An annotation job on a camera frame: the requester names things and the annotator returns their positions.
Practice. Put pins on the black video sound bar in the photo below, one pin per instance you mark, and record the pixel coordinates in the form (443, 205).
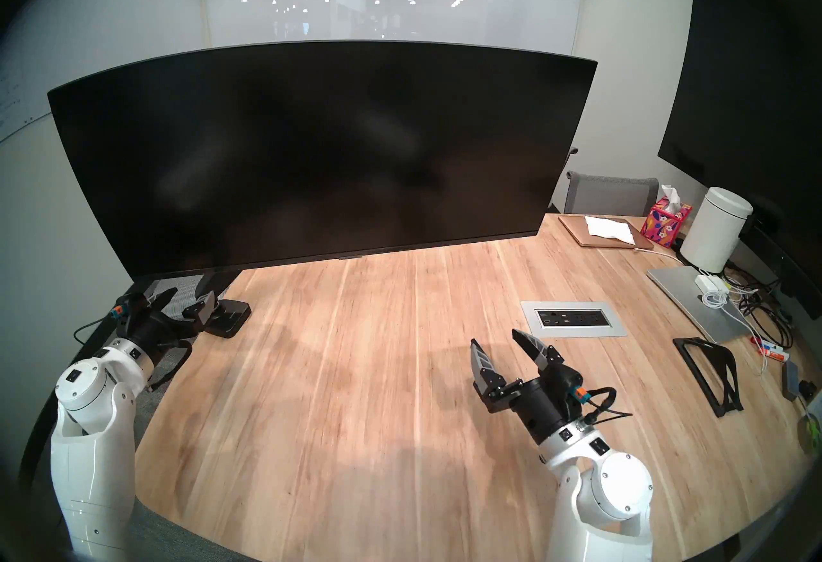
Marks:
(787, 272)

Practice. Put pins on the glass whiteboard with scribbles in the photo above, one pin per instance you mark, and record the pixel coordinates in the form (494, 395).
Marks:
(96, 2)

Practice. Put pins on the curved black computer monitor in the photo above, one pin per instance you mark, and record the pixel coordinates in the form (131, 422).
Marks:
(321, 150)

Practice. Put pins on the brown closed laptop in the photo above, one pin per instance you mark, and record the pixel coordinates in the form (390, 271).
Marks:
(571, 228)

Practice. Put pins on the white cylindrical canister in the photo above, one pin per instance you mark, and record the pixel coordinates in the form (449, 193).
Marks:
(713, 227)

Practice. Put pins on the large black wall television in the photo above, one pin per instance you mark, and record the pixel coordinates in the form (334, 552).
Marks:
(745, 86)

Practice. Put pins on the white orange marker pen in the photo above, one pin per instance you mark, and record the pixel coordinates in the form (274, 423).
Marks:
(770, 350)

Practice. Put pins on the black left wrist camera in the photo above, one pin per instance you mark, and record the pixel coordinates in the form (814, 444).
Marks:
(128, 307)

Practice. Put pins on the white paper napkin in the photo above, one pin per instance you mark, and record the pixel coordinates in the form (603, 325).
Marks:
(607, 227)

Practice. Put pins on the black folding laptop stand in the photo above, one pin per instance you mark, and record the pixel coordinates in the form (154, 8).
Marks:
(732, 384)

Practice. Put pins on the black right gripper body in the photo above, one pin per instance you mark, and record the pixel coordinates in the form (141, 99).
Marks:
(539, 410)

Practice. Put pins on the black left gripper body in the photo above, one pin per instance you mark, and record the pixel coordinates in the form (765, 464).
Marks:
(154, 331)

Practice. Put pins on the small green object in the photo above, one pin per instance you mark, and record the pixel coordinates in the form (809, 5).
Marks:
(810, 432)

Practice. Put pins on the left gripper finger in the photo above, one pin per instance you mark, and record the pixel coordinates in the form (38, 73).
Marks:
(204, 307)
(164, 301)

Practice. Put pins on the white power charger brick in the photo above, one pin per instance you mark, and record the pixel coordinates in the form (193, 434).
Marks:
(706, 282)

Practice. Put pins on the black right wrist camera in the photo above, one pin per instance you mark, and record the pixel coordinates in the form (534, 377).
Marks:
(565, 382)

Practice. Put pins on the silver closed laptop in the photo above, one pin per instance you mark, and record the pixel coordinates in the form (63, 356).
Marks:
(681, 294)

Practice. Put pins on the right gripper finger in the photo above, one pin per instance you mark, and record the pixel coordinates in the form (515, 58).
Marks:
(485, 374)
(536, 349)

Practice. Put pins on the grey table power outlet box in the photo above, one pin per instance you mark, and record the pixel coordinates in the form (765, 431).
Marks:
(571, 317)

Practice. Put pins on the grey power adapter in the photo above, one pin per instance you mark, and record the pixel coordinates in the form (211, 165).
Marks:
(791, 378)

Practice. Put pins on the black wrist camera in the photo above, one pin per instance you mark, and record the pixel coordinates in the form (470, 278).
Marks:
(565, 382)
(128, 307)

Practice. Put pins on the colourful floral tissue box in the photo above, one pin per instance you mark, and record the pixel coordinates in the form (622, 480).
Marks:
(664, 224)

